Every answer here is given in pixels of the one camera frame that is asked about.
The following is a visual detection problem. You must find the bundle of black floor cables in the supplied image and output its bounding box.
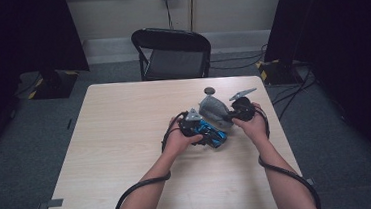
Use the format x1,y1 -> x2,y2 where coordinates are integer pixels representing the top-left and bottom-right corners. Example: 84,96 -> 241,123
268,66 -> 322,123

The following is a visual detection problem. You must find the right hand-held gripper cable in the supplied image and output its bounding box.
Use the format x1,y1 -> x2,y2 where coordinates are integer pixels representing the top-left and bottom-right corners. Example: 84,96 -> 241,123
253,101 -> 323,209

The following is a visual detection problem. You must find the black floor cable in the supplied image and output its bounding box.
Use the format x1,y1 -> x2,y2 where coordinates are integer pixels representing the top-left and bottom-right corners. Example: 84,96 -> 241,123
207,43 -> 271,72

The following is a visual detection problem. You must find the person's left hand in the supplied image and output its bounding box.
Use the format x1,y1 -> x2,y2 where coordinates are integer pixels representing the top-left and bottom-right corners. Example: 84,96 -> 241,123
158,113 -> 206,161

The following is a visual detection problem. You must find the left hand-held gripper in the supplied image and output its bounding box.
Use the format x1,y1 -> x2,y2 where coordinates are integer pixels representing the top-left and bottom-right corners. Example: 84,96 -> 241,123
177,107 -> 208,140

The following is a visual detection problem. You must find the black folding chair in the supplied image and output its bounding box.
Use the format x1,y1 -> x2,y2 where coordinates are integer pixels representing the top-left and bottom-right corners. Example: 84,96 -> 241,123
129,22 -> 214,84

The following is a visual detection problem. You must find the black wall socket cable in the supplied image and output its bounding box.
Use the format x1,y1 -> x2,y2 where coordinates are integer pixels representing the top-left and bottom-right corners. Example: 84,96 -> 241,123
163,0 -> 175,31

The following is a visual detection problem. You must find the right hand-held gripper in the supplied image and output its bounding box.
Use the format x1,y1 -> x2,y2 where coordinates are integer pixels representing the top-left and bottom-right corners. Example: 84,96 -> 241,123
227,87 -> 260,124

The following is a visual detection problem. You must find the black curtain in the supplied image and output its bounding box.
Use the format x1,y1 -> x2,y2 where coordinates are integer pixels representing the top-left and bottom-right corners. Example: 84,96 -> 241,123
0,0 -> 97,167
259,0 -> 371,192

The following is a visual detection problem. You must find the black stand base yellow tape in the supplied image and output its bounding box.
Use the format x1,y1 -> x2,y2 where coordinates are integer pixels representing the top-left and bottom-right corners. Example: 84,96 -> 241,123
254,56 -> 304,89
25,68 -> 82,102

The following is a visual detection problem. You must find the grey towel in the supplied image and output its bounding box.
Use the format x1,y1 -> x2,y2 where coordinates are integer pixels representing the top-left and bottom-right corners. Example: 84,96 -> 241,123
197,92 -> 235,131

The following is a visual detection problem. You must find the wall conduit pipe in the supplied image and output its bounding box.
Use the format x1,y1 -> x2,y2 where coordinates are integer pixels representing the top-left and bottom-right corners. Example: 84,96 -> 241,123
187,0 -> 199,33

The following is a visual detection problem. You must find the blue toy car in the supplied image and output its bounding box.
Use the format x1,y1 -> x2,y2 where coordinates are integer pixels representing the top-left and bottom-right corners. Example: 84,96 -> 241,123
188,115 -> 229,151

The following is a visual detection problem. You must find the person's right hand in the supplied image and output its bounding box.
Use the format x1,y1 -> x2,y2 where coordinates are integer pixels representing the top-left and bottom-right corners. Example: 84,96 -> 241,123
231,100 -> 272,151

